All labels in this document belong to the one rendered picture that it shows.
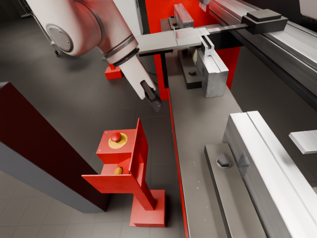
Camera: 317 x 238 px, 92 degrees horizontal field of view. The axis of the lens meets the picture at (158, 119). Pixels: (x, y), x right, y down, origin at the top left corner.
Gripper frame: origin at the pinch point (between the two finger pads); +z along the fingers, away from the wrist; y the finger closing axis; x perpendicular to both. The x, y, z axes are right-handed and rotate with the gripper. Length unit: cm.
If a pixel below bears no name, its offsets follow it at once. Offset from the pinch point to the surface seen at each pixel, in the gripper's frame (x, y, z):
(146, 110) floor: -17, -122, 64
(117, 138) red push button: -18.6, -5.5, 5.5
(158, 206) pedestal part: -37, -16, 72
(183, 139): 0.5, 9.6, 8.7
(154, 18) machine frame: 37, -110, -11
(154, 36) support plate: 14.8, -32.2, -10.7
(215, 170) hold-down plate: 2.7, 21.7, 9.2
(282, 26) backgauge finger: 52, -10, 8
